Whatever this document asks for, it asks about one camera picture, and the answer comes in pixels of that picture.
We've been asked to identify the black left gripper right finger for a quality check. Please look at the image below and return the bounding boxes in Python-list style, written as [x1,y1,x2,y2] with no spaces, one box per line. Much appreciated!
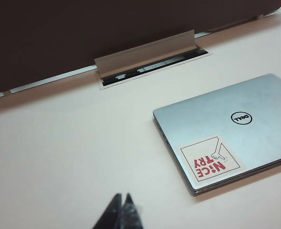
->
[118,192,145,229]

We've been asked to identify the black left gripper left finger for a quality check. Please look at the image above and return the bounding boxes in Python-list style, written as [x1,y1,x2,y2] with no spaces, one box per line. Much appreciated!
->
[92,192,123,229]

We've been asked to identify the silver Dell laptop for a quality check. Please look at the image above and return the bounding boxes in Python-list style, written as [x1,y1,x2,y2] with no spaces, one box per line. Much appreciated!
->
[152,73,281,197]

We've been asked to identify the white red Nice Try sticker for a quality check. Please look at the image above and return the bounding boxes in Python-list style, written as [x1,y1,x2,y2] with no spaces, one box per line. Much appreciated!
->
[177,134,247,189]

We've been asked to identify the black recessed socket tray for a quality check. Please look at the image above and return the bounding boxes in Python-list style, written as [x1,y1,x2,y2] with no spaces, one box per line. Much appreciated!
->
[98,46,214,90]

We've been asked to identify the beige fabric desk divider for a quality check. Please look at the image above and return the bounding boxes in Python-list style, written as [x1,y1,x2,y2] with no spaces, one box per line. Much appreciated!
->
[0,0,281,96]

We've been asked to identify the white cable box flap lid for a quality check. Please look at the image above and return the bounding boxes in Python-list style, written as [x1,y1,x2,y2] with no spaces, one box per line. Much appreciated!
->
[94,30,195,78]

